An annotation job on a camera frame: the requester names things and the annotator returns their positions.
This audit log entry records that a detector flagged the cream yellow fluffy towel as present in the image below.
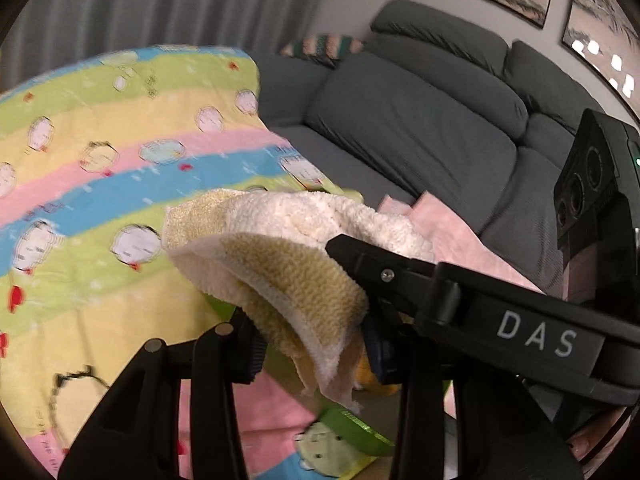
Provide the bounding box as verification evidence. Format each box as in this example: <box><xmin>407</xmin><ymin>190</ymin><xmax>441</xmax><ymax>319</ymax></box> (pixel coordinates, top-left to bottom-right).
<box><xmin>162</xmin><ymin>188</ymin><xmax>435</xmax><ymax>411</ymax></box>

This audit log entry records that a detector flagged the right human hand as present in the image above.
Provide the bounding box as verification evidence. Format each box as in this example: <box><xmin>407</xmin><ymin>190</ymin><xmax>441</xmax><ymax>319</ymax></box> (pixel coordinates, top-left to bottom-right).
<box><xmin>567</xmin><ymin>408</ymin><xmax>629</xmax><ymax>479</ymax></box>

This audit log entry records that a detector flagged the green storage box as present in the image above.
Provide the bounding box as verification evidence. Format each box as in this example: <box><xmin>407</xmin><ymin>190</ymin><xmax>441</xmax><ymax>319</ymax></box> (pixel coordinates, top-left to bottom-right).
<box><xmin>207</xmin><ymin>294</ymin><xmax>452</xmax><ymax>458</ymax></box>

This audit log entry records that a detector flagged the pink cloth on sofa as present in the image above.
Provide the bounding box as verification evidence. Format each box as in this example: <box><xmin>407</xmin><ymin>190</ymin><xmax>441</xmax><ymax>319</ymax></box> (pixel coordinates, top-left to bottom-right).
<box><xmin>378</xmin><ymin>193</ymin><xmax>540</xmax><ymax>292</ymax></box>

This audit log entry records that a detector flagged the dark grey sofa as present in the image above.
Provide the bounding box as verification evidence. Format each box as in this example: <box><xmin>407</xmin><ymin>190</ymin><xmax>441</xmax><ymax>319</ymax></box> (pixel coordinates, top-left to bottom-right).
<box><xmin>253</xmin><ymin>0</ymin><xmax>599</xmax><ymax>296</ymax></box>

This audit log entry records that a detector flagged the colourful cartoon striped bedsheet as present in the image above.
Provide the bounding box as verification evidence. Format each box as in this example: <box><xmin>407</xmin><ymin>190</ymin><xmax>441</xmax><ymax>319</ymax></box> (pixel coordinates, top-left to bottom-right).
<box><xmin>0</xmin><ymin>44</ymin><xmax>402</xmax><ymax>480</ymax></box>

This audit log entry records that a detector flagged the striped knitted cushion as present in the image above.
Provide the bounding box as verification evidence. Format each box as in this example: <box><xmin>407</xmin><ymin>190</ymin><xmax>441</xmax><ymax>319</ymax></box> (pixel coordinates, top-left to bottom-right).
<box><xmin>280</xmin><ymin>34</ymin><xmax>364</xmax><ymax>68</ymax></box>

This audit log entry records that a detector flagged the grey curtain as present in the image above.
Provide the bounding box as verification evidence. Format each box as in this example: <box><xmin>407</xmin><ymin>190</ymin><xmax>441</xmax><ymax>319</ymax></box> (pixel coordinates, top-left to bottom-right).
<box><xmin>1</xmin><ymin>0</ymin><xmax>319</xmax><ymax>89</ymax></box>

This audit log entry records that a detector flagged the black camera box green LED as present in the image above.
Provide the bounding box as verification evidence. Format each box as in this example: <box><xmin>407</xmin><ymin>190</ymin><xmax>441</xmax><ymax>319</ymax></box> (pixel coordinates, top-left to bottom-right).
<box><xmin>553</xmin><ymin>110</ymin><xmax>639</xmax><ymax>304</ymax></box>

